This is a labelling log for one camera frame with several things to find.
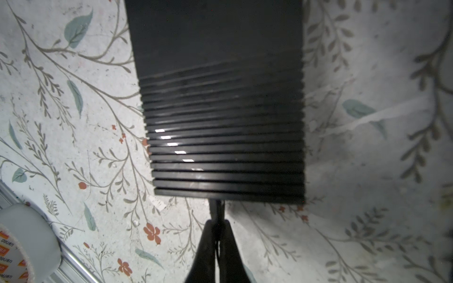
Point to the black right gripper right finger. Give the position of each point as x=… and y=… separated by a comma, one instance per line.
x=231, y=267

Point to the white tape roll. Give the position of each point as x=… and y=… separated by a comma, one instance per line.
x=30, y=250

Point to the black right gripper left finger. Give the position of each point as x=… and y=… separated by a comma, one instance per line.
x=203, y=267

